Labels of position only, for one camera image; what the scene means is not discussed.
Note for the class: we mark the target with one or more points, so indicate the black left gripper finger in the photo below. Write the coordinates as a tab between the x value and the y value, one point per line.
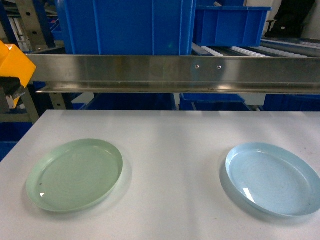
11	90

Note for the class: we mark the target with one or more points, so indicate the yellow toy building block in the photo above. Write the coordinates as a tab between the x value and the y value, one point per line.
14	63

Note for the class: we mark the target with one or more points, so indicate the large blue bin on conveyor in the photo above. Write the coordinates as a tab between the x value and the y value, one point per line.
127	27

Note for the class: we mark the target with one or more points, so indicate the pale green round plate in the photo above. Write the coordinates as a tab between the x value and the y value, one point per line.
75	176

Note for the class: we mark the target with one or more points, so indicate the small blue bin behind conveyor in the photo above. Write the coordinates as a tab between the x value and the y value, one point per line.
229	26

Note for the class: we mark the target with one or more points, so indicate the pale blue round plate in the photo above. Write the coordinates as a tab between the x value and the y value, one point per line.
273	180

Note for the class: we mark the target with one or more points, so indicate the stainless steel conveyor rail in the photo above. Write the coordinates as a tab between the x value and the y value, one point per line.
176	74

